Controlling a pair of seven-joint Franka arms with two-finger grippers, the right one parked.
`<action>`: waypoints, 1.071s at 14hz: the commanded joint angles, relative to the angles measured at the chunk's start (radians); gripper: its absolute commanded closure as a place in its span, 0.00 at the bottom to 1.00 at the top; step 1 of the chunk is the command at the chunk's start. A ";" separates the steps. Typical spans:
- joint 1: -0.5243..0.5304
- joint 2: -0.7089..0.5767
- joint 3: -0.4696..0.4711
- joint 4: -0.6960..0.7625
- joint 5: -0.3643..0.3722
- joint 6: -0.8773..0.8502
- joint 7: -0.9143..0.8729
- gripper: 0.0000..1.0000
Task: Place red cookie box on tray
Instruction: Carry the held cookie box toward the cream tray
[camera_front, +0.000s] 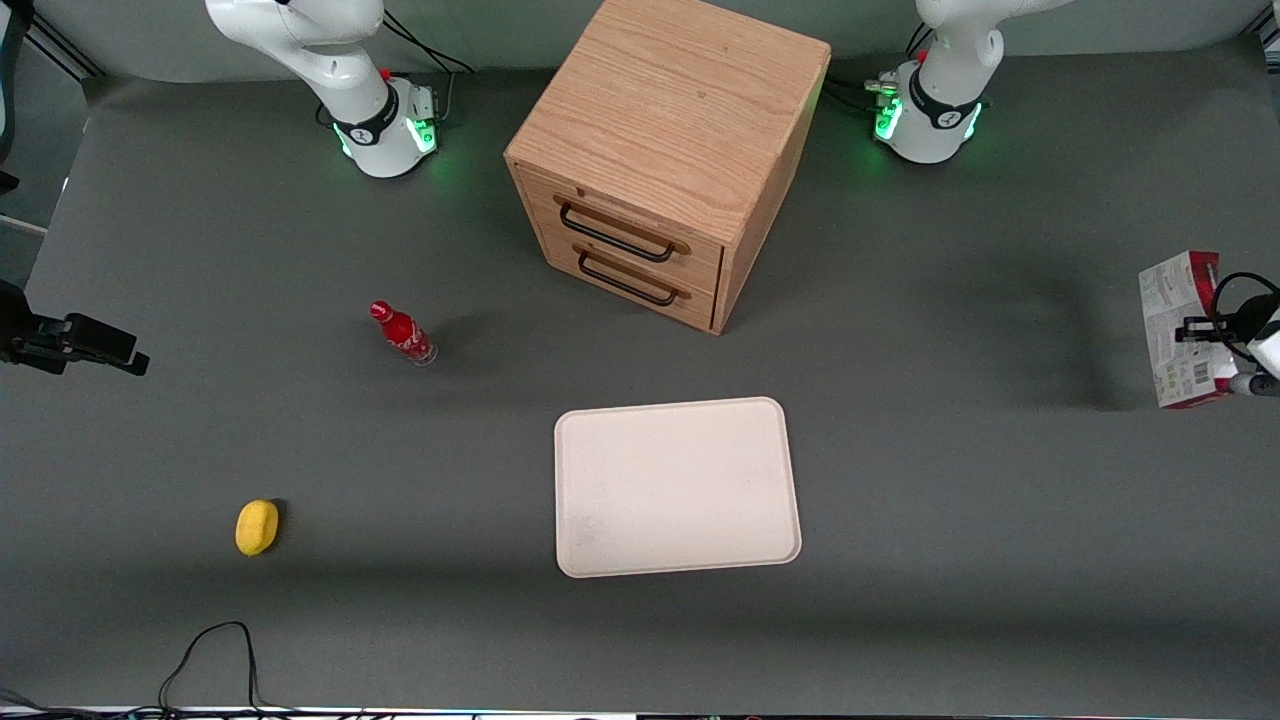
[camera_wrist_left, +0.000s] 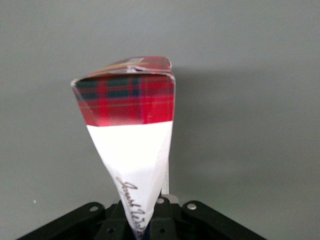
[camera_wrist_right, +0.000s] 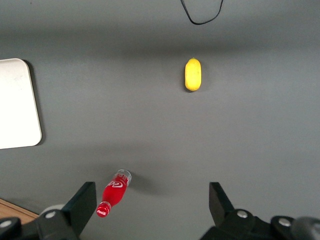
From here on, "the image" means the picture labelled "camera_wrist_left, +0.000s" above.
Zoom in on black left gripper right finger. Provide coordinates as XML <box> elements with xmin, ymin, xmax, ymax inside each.
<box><xmin>147</xmin><ymin>196</ymin><xmax>183</xmax><ymax>240</ymax></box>

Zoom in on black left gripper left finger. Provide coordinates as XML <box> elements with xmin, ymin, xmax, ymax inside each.
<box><xmin>97</xmin><ymin>202</ymin><xmax>137</xmax><ymax>240</ymax></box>

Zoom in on red tartan cookie box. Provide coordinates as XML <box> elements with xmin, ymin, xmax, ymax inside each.
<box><xmin>70</xmin><ymin>55</ymin><xmax>177</xmax><ymax>240</ymax></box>

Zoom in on dark grey table mat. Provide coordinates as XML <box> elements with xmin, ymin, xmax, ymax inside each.
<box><xmin>0</xmin><ymin>0</ymin><xmax>320</xmax><ymax>240</ymax></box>

